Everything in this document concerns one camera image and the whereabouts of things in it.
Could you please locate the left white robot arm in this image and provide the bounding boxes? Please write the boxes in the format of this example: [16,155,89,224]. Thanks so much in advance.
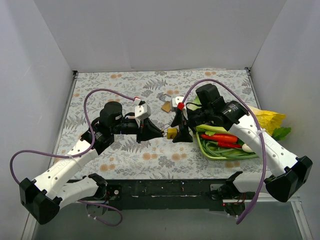
[19,101,164,225]

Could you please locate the green vegetable tray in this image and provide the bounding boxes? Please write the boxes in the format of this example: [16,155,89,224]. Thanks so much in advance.
[195,124,258,160]

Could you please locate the yellow napa cabbage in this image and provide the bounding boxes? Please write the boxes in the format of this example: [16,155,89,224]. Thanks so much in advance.
[249,106,287,135]

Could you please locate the green long beans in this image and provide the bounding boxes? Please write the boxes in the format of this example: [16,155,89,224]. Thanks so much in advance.
[199,140,259,160]

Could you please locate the green napa cabbage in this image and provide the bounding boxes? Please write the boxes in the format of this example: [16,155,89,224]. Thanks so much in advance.
[186,97,202,111]

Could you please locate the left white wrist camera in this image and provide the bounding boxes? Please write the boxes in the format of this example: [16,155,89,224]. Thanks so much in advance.
[133,97,151,121]

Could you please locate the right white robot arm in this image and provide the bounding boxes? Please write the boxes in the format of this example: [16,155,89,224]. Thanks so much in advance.
[170,83,313,203]

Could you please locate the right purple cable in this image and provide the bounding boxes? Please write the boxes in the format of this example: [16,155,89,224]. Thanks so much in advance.
[181,78,267,225]

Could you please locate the large brass padlock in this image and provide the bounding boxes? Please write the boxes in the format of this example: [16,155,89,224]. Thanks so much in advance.
[159,93,172,113]

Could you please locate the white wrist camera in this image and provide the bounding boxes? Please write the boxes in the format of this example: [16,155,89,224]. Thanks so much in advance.
[133,97,151,121]
[170,96,188,119]

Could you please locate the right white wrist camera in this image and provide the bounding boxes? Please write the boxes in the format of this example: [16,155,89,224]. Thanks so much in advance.
[170,96,188,119]

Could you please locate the celery stalk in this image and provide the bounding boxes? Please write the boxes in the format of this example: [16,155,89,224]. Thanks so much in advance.
[196,124,232,135]

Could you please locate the floral table mat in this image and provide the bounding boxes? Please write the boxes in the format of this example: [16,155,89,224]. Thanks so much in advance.
[57,69,262,180]

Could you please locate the yellow padlock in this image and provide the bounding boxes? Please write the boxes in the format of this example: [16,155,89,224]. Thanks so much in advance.
[164,128,178,140]

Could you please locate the black base frame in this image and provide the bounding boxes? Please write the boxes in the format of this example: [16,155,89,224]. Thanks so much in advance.
[77,178,257,218]

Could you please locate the white radish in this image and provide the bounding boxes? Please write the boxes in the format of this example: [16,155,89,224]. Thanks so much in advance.
[241,143,254,153]

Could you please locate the red chili pepper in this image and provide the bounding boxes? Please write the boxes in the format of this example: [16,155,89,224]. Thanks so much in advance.
[200,133,242,149]

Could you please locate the small brass padlock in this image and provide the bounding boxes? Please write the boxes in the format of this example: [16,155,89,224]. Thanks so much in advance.
[160,123,170,133]

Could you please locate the aluminium frame rail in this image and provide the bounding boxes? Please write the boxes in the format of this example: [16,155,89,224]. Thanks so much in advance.
[22,196,312,240]

